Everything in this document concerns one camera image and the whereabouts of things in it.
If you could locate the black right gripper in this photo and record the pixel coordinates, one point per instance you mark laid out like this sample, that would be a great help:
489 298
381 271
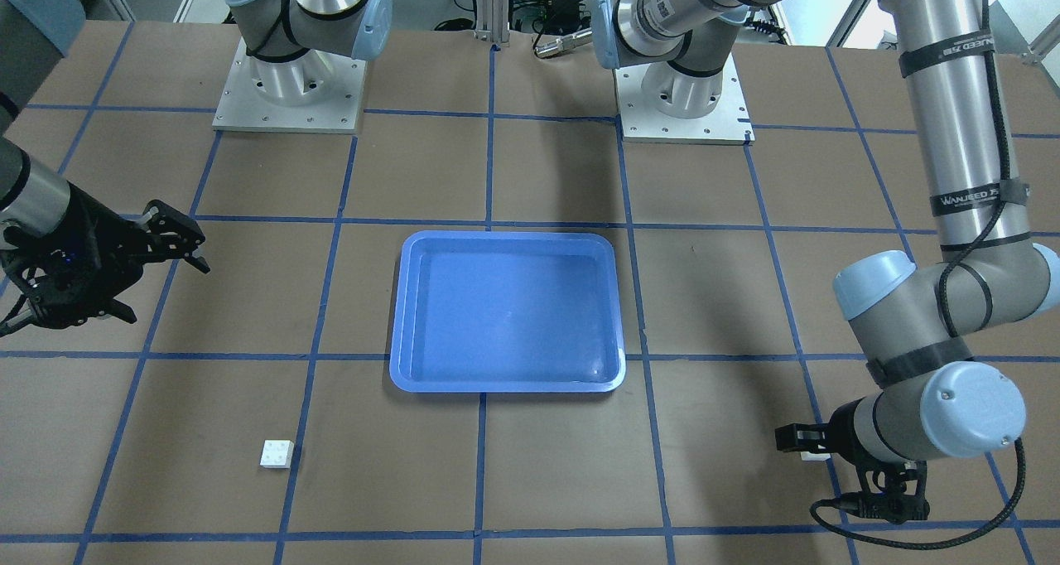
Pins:
93 235

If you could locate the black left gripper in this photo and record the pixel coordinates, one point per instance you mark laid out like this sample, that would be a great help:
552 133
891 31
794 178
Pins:
842 428

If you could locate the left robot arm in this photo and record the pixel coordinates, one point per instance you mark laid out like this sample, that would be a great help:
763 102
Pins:
935 400

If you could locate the blue plastic tray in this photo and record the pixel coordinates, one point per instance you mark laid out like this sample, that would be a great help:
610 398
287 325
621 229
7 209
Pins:
507 312

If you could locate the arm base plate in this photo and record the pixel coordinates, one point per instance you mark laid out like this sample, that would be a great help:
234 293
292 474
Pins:
687 105
318 93

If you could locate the aluminium frame post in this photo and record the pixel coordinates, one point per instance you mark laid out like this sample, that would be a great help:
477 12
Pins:
492 21

